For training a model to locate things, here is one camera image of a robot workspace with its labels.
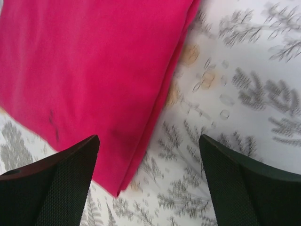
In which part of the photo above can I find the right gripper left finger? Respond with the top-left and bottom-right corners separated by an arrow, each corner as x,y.
0,135 -> 100,226

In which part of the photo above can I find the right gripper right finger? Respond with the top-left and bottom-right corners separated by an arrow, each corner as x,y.
199,135 -> 301,226

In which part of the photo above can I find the magenta t-shirt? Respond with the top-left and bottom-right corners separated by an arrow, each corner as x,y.
0,0 -> 200,197

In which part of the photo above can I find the floral table mat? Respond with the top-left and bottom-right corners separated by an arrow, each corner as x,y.
0,0 -> 301,226

